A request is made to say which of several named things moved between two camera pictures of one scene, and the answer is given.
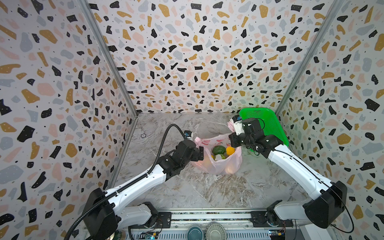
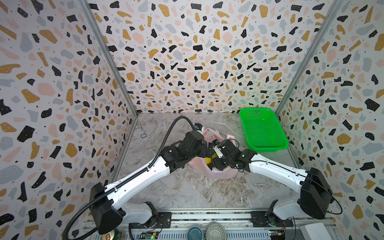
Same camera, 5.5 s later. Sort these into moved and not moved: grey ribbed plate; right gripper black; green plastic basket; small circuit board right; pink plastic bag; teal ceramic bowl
Moved: right gripper black; pink plastic bag
Not moved: teal ceramic bowl; grey ribbed plate; green plastic basket; small circuit board right
